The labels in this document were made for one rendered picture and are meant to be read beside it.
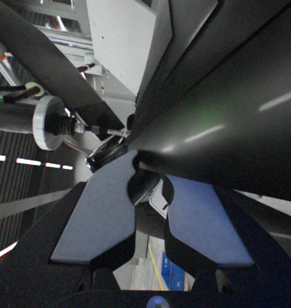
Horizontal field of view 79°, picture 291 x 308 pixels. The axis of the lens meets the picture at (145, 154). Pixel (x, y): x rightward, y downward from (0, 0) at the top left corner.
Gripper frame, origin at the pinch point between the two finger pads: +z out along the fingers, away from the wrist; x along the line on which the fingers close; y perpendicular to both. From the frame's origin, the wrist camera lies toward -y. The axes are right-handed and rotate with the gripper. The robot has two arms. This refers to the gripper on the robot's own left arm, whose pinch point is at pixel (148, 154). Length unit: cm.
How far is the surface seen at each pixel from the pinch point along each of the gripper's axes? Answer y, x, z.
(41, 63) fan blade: -3.7, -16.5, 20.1
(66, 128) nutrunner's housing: 2.7, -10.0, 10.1
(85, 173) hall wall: 722, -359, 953
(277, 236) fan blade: 11.3, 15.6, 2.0
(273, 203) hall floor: 94, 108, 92
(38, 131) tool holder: 2.2, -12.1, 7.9
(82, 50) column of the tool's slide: -5, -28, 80
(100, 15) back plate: -14, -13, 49
